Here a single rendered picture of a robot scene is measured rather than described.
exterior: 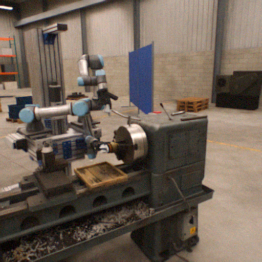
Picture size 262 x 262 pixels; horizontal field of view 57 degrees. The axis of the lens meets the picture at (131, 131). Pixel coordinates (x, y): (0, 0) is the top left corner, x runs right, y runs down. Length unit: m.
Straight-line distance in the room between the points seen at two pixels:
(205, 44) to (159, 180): 10.94
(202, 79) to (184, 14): 3.31
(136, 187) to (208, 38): 11.09
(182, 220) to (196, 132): 0.78
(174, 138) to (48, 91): 1.25
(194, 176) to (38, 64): 1.72
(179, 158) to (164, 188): 0.27
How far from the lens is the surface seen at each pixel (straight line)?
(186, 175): 2.17
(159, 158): 1.90
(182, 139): 2.01
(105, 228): 1.86
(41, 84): 2.41
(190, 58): 12.86
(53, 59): 2.46
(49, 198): 1.60
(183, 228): 2.34
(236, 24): 12.18
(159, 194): 2.04
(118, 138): 1.93
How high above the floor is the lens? 1.68
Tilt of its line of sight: 15 degrees down
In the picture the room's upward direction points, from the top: 1 degrees counter-clockwise
